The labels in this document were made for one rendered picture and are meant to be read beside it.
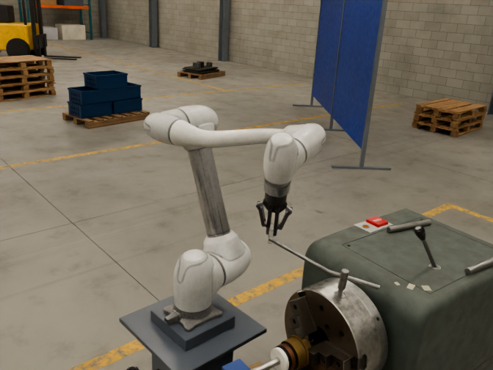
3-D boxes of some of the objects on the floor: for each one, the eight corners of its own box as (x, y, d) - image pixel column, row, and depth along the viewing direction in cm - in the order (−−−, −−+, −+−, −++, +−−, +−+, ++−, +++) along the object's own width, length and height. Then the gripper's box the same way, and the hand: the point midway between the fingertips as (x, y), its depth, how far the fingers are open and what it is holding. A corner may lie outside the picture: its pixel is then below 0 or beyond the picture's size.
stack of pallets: (35, 89, 1044) (31, 54, 1018) (57, 95, 996) (54, 59, 970) (-25, 95, 950) (-31, 57, 924) (-3, 102, 902) (-9, 62, 876)
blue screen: (292, 105, 1025) (302, -14, 941) (329, 106, 1029) (342, -12, 945) (331, 168, 640) (355, -24, 557) (390, 170, 645) (422, -20, 561)
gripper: (297, 187, 163) (289, 237, 178) (260, 180, 165) (255, 230, 180) (293, 200, 158) (286, 252, 172) (254, 193, 160) (251, 244, 174)
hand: (271, 234), depth 174 cm, fingers closed
